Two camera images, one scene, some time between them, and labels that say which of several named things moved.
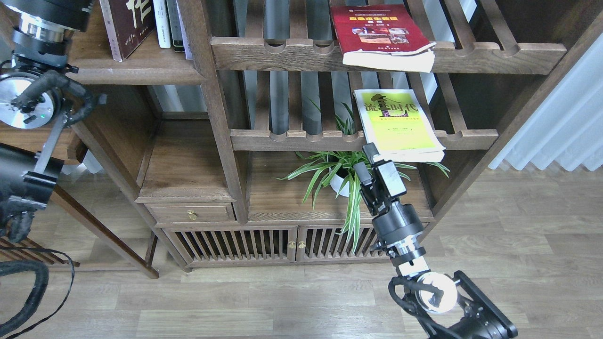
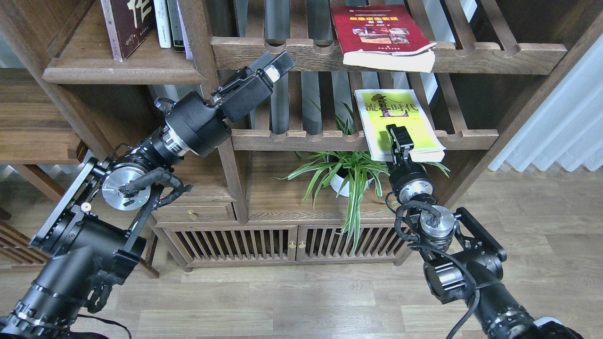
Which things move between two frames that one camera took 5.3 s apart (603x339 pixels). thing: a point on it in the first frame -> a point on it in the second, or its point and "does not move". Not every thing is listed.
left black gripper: [70, 14] -> [202, 127]
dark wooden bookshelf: [230, 133] does not move
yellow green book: [397, 124] does not move
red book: [385, 36] does not move
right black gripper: [393, 221] -> [410, 181]
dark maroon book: [127, 23] does not move
